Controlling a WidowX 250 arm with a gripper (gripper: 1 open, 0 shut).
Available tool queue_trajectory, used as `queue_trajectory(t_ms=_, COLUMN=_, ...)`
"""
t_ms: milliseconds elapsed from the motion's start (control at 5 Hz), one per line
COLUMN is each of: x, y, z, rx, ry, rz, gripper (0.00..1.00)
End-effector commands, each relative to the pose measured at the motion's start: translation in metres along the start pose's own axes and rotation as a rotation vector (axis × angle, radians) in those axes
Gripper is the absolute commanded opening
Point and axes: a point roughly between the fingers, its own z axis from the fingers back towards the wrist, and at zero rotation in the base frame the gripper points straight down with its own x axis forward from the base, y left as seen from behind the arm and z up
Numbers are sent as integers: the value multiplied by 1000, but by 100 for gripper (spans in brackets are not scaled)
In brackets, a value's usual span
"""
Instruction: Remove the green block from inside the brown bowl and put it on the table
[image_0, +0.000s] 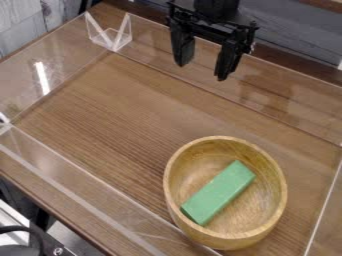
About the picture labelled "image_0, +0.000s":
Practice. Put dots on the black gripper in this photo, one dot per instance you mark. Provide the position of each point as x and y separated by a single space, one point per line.
214 20

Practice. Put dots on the green rectangular block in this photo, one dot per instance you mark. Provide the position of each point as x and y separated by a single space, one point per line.
218 193

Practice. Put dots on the brown wooden bowl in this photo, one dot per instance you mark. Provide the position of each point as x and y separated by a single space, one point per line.
249 218

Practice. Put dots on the clear acrylic corner bracket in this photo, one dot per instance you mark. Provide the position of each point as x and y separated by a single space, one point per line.
110 38

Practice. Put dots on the clear acrylic tray wall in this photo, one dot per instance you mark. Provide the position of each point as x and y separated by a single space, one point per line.
106 217

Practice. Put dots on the grey metal table frame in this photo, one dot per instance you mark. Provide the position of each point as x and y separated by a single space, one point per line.
25 239

